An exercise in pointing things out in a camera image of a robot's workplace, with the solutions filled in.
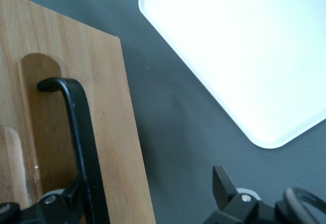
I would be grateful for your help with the cream plastic tray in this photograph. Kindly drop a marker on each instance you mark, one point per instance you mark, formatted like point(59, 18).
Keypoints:
point(242, 56)

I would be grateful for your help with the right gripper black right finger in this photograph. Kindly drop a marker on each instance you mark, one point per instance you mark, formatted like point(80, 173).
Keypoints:
point(224, 191)

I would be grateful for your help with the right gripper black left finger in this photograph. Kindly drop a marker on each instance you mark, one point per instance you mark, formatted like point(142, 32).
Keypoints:
point(58, 208)

